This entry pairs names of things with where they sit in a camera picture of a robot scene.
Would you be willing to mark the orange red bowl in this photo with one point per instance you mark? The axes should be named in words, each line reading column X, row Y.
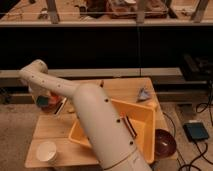
column 54, row 101

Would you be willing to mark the black box on shelf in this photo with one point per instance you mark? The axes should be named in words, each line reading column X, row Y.
column 198, row 68

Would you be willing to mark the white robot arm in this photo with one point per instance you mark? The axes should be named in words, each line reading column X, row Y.
column 110, row 139

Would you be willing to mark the crumpled blue grey cloth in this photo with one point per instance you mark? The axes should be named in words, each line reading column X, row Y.
column 143, row 95

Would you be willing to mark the white black handled brush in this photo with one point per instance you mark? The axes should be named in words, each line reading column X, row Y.
column 62, row 104

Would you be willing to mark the white paper cup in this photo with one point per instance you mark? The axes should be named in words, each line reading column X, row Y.
column 46, row 152

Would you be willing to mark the yellow plastic tray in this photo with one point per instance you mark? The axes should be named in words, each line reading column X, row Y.
column 141, row 123

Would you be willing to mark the dark red bowl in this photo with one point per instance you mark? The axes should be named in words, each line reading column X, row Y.
column 165, row 144

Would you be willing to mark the green sponge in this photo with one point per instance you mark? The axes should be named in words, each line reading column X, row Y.
column 42, row 101

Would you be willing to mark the yellow banana piece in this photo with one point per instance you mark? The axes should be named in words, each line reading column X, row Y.
column 71, row 109

